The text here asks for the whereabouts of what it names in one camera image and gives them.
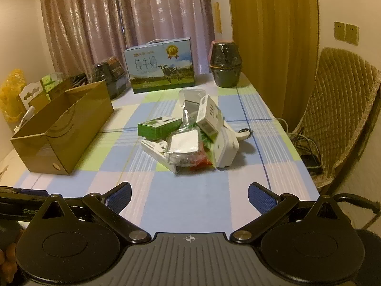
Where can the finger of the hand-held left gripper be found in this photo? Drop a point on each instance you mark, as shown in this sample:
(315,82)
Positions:
(29,191)

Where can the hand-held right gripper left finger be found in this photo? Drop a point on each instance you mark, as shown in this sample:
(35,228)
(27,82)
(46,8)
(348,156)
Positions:
(119,198)

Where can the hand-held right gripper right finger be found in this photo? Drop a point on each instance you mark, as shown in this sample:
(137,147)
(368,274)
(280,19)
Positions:
(262,198)

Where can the long white box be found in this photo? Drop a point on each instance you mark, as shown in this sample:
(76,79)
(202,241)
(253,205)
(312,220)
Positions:
(156,153)

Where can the brown cardboard box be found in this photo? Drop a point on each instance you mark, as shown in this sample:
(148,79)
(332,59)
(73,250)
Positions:
(83,131)

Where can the white square device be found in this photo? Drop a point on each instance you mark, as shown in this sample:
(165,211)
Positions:
(184,144)

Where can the checked cloth desktop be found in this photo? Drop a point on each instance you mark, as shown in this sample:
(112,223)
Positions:
(193,190)

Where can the person's left hand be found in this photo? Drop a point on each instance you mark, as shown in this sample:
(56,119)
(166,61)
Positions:
(6,259)

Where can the white plug adapter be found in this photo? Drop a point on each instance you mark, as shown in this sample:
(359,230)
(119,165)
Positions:
(227,149)

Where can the black flat device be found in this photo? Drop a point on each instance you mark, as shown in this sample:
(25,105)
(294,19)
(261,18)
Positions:
(311,163)

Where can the white plastic spoon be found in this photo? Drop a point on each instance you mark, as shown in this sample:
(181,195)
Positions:
(236,135)

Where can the red snack packet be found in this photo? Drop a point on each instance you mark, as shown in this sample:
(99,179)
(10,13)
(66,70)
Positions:
(204,161)

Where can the small green box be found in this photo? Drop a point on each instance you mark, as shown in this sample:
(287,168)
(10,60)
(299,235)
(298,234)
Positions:
(154,128)

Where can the white cardboard hanger pack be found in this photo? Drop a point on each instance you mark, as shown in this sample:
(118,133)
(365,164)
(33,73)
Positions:
(29,93)

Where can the yellow plastic bag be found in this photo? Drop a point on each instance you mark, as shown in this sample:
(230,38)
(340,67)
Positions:
(12,95)

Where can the white green upright box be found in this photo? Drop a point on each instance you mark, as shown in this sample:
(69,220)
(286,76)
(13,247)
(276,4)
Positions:
(208,113)

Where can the green white carton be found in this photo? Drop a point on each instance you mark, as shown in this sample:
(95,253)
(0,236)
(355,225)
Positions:
(52,83)

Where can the dark paper bag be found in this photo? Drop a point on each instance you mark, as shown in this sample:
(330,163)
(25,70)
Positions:
(71,83)

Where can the black chair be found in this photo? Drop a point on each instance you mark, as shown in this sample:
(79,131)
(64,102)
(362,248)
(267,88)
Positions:
(369,253)

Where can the dark wrapped package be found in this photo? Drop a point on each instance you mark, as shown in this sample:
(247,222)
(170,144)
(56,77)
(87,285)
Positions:
(110,77)

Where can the clear plastic box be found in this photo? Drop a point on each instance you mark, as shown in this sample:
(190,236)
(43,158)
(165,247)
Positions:
(190,95)

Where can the quilted cover chair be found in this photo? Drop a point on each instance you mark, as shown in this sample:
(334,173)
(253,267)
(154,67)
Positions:
(342,101)

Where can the black wrapped bowl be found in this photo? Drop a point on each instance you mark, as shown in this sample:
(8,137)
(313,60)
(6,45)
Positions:
(226,65)

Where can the cow print milk carton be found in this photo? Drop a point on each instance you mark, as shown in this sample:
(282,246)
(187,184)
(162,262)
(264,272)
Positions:
(160,65)

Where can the yellow brown curtain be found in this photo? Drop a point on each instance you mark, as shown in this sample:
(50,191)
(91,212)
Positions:
(268,35)

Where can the pink curtain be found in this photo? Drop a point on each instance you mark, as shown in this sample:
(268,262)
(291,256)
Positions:
(104,20)

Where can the beige wall socket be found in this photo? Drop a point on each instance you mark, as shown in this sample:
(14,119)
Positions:
(339,31)
(351,34)

